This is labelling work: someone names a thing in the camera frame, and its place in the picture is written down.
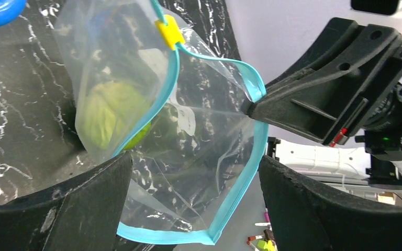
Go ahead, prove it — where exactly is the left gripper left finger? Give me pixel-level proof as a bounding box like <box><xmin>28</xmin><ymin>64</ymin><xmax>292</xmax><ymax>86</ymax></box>
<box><xmin>0</xmin><ymin>153</ymin><xmax>132</xmax><ymax>250</ymax></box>

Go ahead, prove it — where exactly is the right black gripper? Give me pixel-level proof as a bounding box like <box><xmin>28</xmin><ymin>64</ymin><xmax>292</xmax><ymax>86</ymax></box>
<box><xmin>243</xmin><ymin>17</ymin><xmax>402</xmax><ymax>161</ymax></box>

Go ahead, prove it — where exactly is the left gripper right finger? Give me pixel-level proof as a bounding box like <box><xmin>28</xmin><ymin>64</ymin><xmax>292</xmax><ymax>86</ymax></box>
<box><xmin>259</xmin><ymin>156</ymin><xmax>402</xmax><ymax>250</ymax></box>

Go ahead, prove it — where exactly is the green round melon toy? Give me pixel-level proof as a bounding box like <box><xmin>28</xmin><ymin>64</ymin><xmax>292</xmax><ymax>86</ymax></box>
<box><xmin>77</xmin><ymin>82</ymin><xmax>152</xmax><ymax>151</ymax></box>

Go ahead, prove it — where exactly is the clear zip top bag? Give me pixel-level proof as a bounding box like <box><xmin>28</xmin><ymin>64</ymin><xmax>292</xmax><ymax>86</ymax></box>
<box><xmin>54</xmin><ymin>1</ymin><xmax>268</xmax><ymax>245</ymax></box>

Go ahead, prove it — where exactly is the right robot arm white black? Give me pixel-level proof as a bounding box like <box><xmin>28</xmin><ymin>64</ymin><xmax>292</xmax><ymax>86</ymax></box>
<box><xmin>245</xmin><ymin>18</ymin><xmax>402</xmax><ymax>190</ymax></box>

